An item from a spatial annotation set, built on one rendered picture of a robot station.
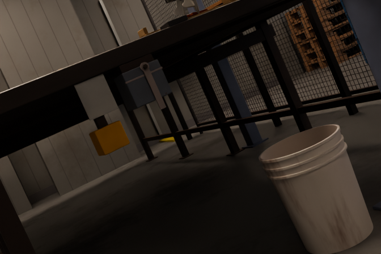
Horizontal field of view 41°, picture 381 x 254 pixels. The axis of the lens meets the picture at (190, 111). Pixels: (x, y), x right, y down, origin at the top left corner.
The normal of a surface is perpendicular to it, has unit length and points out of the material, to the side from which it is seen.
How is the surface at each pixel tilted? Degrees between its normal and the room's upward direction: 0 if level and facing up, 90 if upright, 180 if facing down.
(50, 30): 90
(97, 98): 90
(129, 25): 90
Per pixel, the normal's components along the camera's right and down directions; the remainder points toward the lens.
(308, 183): -0.21, 0.23
